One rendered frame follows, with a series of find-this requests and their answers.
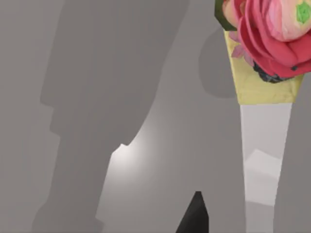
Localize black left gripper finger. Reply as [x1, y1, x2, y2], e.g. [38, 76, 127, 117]
[175, 191, 210, 233]

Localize pink flower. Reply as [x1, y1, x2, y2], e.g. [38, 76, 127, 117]
[214, 0, 311, 233]

